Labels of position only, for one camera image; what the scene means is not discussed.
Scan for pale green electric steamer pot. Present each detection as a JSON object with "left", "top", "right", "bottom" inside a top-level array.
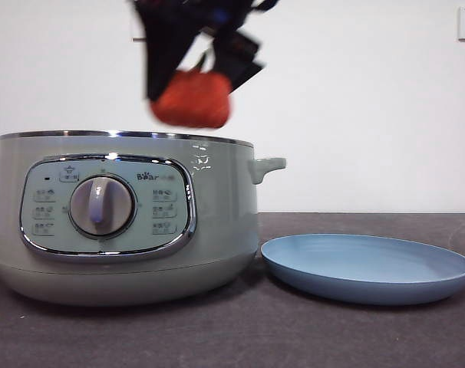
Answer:
[{"left": 0, "top": 130, "right": 288, "bottom": 308}]

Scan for blue round plate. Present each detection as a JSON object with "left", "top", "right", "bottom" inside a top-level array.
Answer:
[{"left": 260, "top": 233, "right": 465, "bottom": 307}]

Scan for orange pumpkin with green stem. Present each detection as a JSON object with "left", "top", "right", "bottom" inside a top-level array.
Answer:
[{"left": 149, "top": 53, "right": 234, "bottom": 130}]

